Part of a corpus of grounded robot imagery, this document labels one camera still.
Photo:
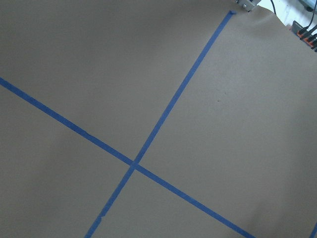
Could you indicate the orange black power strip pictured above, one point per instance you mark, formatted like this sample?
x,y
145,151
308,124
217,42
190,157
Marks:
x,y
309,37

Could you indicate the aluminium frame post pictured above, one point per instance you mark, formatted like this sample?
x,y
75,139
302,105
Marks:
x,y
248,5

